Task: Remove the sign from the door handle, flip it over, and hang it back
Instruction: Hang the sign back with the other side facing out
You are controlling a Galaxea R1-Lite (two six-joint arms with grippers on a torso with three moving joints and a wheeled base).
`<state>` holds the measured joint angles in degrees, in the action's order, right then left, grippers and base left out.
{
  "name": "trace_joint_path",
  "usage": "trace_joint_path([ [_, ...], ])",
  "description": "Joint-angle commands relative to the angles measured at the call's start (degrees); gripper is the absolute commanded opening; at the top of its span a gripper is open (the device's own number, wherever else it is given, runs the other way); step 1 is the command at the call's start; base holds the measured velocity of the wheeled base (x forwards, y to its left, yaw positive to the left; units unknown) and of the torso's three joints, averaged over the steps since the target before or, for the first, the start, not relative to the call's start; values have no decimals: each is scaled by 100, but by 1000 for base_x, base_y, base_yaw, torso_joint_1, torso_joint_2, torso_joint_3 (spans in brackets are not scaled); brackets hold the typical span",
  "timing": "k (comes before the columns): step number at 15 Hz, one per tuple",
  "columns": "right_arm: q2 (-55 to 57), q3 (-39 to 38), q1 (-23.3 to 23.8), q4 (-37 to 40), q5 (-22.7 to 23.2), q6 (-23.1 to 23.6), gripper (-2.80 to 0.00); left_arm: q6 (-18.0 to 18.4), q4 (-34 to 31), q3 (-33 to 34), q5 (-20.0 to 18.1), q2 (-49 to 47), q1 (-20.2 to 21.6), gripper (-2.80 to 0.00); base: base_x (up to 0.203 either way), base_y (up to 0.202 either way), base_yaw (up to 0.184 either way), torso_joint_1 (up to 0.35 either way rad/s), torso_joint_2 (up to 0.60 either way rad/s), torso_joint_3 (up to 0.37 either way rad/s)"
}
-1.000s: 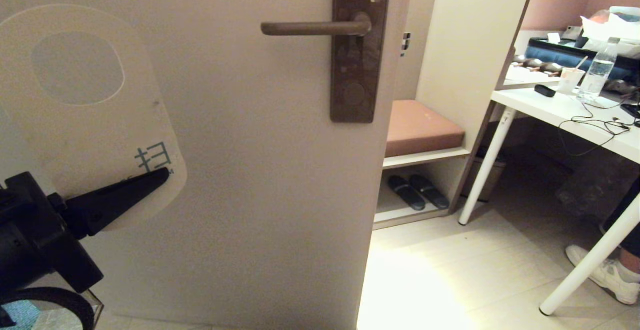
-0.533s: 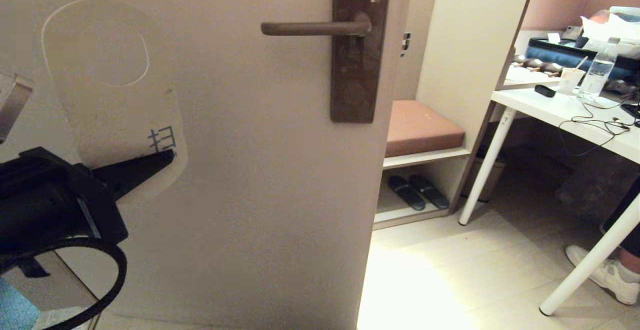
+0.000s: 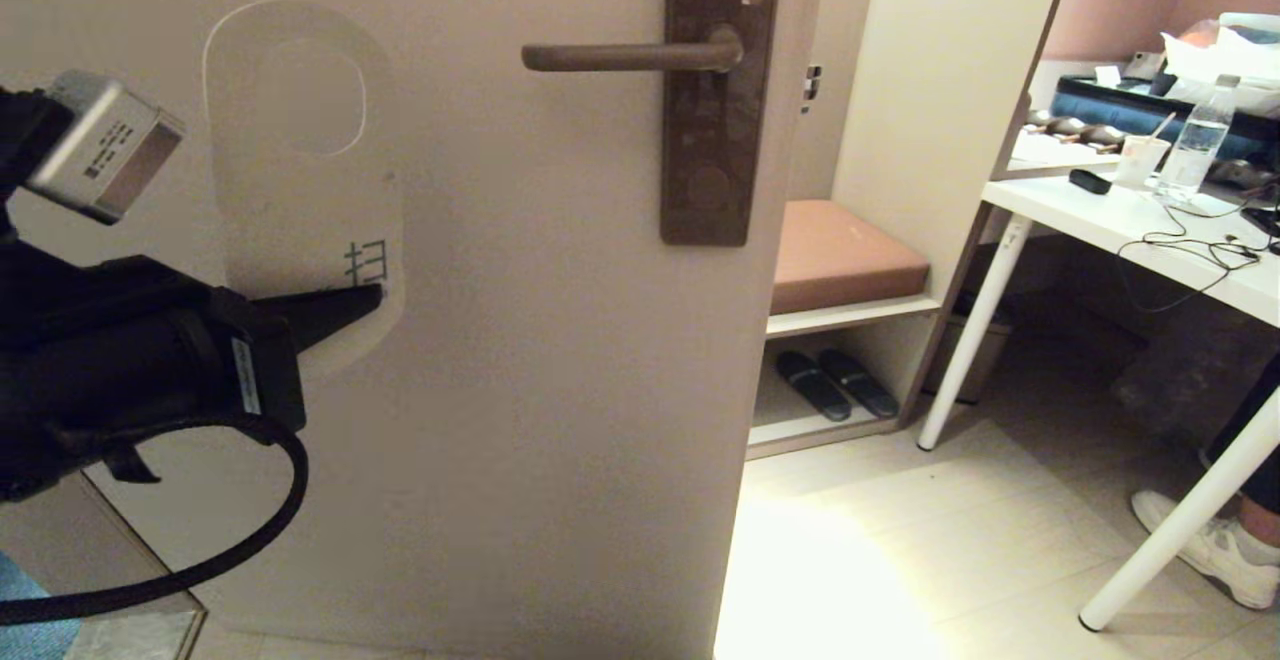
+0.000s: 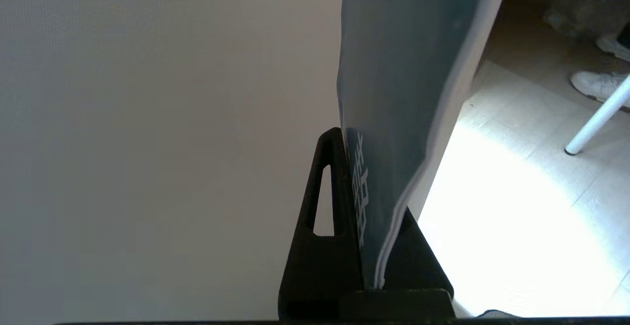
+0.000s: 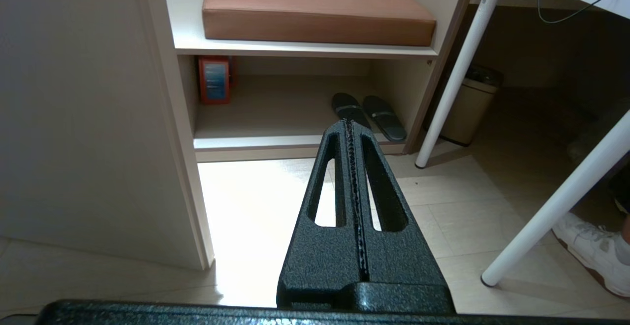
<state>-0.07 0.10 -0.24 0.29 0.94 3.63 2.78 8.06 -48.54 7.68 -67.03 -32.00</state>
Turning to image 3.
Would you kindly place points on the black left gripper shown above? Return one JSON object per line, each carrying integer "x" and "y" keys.
{"x": 260, "y": 370}

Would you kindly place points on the do-not-disturb door hanger sign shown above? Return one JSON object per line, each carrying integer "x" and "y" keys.
{"x": 300, "y": 210}

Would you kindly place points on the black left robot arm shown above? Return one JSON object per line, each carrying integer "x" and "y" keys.
{"x": 100, "y": 360}

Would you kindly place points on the beige door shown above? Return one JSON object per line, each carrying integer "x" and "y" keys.
{"x": 500, "y": 390}

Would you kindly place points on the brown door lock plate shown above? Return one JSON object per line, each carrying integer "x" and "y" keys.
{"x": 715, "y": 140}

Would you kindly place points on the brown seat cushion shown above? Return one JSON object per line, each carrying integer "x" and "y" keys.
{"x": 850, "y": 255}

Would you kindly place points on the beige waste bin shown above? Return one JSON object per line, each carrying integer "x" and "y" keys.
{"x": 975, "y": 360}

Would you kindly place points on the cream bench cabinet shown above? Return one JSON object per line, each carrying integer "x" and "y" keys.
{"x": 950, "y": 90}

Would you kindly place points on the small black case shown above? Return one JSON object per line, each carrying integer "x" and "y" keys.
{"x": 1090, "y": 181}

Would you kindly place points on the white table with round legs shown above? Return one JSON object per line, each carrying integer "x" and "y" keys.
{"x": 1100, "y": 220}

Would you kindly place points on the dark blue bag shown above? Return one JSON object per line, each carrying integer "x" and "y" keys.
{"x": 1110, "y": 105}

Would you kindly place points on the white paper cup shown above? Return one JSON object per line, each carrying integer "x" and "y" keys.
{"x": 1140, "y": 162}

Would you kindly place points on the grey plastic bag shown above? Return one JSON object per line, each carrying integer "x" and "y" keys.
{"x": 1180, "y": 380}

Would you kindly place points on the clear plastic water bottle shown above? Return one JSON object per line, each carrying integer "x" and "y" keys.
{"x": 1195, "y": 150}

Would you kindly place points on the white sneaker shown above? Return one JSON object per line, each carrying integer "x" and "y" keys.
{"x": 1205, "y": 460}
{"x": 1215, "y": 555}

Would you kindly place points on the white plastic bag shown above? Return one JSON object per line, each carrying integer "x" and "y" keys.
{"x": 1225, "y": 55}

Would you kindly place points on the leg in black trousers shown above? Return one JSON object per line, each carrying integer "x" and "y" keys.
{"x": 1260, "y": 440}

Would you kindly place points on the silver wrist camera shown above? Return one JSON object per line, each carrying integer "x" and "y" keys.
{"x": 105, "y": 150}

